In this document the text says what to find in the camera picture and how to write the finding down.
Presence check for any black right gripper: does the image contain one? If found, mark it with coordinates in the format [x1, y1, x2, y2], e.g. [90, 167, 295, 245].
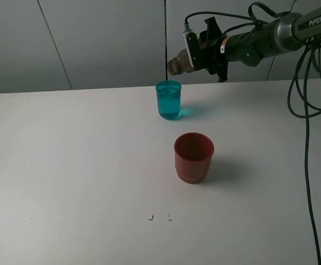
[196, 17, 261, 82]

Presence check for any smoky transparent water bottle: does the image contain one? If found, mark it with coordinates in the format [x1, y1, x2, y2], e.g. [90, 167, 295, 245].
[167, 49, 195, 76]

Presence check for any teal transparent plastic cup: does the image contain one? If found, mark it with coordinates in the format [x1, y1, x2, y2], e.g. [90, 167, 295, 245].
[156, 80, 181, 120]

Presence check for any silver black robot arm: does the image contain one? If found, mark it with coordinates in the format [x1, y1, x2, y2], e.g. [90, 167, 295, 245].
[186, 2, 321, 82]

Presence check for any red plastic cup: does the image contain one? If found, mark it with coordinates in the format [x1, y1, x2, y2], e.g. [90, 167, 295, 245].
[174, 132, 215, 184]

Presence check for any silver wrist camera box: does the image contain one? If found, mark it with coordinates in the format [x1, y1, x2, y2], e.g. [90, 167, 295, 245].
[184, 29, 200, 71]

